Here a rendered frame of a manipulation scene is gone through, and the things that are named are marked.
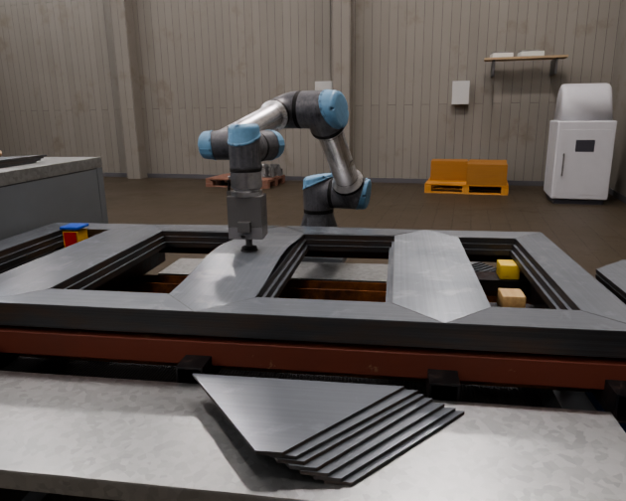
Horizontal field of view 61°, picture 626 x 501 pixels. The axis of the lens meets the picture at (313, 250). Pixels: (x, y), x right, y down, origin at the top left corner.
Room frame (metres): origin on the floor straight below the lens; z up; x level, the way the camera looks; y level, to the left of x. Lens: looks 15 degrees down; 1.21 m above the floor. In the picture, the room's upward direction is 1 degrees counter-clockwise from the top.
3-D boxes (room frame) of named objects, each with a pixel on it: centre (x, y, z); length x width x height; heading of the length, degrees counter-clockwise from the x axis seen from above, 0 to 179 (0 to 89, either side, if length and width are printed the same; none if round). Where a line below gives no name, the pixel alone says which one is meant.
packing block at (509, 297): (1.13, -0.45, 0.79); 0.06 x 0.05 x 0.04; 171
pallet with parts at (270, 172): (9.24, 1.15, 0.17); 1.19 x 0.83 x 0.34; 74
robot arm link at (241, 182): (1.28, 0.16, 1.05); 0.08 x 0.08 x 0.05
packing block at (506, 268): (1.37, -0.53, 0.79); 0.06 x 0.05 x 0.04; 171
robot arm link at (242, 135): (1.28, 0.16, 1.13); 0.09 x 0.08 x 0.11; 157
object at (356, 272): (1.76, -0.12, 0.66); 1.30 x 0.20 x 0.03; 81
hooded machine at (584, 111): (7.16, -3.55, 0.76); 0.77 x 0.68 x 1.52; 164
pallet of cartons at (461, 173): (8.23, -2.40, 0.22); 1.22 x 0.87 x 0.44; 74
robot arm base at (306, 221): (2.05, -0.02, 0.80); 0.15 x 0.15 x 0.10
